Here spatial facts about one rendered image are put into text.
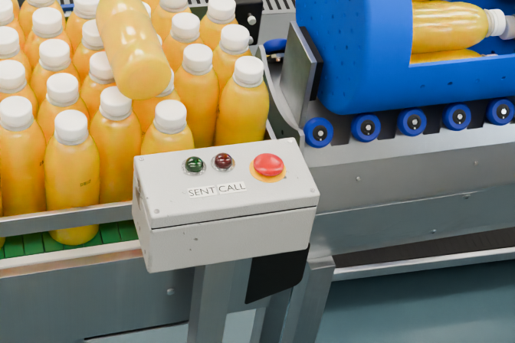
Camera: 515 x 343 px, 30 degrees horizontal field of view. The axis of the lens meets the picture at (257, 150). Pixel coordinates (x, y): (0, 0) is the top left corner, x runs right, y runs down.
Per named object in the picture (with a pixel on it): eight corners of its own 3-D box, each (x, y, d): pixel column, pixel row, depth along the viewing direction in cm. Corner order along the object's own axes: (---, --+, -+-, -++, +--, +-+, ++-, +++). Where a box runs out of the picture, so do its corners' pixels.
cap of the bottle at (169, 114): (162, 133, 119) (163, 122, 117) (149, 114, 121) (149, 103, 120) (191, 125, 120) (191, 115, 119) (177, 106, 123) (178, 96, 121)
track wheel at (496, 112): (516, 95, 147) (509, 95, 149) (490, 98, 146) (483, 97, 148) (517, 124, 148) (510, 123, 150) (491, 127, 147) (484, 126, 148)
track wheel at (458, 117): (472, 100, 145) (466, 99, 147) (445, 103, 144) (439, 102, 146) (473, 129, 146) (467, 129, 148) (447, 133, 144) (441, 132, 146)
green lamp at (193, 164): (205, 173, 112) (206, 165, 111) (186, 175, 111) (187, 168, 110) (200, 159, 113) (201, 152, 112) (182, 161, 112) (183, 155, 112)
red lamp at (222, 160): (234, 169, 113) (235, 161, 112) (216, 171, 112) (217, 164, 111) (229, 156, 114) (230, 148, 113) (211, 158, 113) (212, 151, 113)
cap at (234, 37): (250, 50, 133) (252, 40, 131) (223, 51, 132) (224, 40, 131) (244, 33, 135) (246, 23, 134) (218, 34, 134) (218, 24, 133)
